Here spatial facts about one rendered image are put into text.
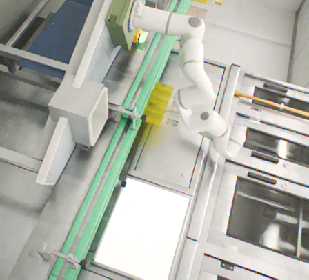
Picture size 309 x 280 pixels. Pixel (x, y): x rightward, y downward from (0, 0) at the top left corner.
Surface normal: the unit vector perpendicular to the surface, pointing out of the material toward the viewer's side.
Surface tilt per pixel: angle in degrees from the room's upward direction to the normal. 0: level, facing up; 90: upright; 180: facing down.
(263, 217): 90
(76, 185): 90
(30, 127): 90
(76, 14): 90
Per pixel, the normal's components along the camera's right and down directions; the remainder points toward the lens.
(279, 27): 0.10, -0.54
